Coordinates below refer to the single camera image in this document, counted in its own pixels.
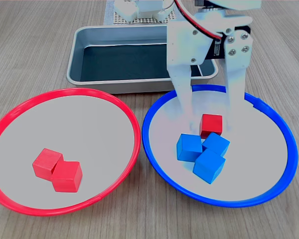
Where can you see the red wooden cube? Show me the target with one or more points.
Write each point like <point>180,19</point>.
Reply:
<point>67,176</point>
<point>211,124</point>
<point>44,164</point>

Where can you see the blue-rimmed white plate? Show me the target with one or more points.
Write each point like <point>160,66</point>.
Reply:
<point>251,161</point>

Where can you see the steel tray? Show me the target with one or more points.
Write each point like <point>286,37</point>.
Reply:
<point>76,49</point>

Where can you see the red-rimmed white plate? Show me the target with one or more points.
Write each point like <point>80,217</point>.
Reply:
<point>64,119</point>

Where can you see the pale perforated base plate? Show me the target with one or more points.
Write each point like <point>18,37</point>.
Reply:
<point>149,21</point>

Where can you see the black tray mat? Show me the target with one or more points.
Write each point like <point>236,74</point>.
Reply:
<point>127,62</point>

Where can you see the blue wooden cube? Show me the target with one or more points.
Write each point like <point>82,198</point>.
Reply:
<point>208,166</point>
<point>218,144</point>
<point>188,148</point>

